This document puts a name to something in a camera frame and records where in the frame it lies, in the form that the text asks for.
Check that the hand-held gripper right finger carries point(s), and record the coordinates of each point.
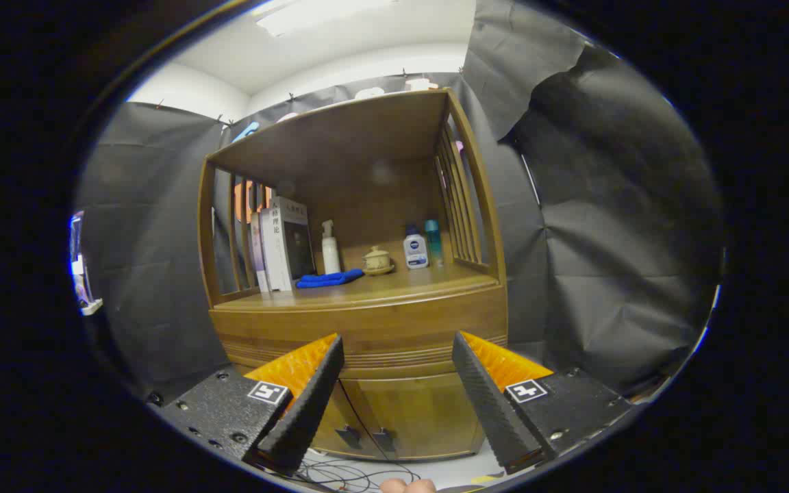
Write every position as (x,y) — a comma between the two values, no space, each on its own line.
(487,404)

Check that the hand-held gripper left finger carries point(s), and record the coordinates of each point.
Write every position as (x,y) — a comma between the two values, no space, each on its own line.
(309,411)

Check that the wooden drawer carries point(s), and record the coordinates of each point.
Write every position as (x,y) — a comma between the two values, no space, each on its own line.
(394,329)

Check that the wooden cabinet door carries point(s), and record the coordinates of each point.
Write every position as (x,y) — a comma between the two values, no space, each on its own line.
(331,438)
(422,411)

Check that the wooden countertop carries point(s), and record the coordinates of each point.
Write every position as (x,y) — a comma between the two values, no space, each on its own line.
(408,284)

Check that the wooden cabinet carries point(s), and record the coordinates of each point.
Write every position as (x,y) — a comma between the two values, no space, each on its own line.
(381,137)

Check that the blue folded cloth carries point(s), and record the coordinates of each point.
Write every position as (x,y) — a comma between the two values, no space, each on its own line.
(329,279)

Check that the white pump bottle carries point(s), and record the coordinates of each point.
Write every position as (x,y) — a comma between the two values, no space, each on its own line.
(331,257)

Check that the thin white book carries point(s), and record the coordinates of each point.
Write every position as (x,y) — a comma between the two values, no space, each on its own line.
(268,253)

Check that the beige lidded tea cup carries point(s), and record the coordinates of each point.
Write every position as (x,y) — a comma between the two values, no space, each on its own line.
(377,260)

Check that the thin purple book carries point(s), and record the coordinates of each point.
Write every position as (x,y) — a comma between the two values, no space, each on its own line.
(256,253)

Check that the thick white book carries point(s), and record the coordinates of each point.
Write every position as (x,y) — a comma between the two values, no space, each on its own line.
(281,246)

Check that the white lotion bottle blue cap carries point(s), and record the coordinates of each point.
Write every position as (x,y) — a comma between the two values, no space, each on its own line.
(416,250)

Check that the teal bottle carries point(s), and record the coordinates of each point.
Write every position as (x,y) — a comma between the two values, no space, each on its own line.
(433,239)

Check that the small white object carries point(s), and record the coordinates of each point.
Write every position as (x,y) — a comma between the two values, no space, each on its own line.
(370,93)
(420,84)

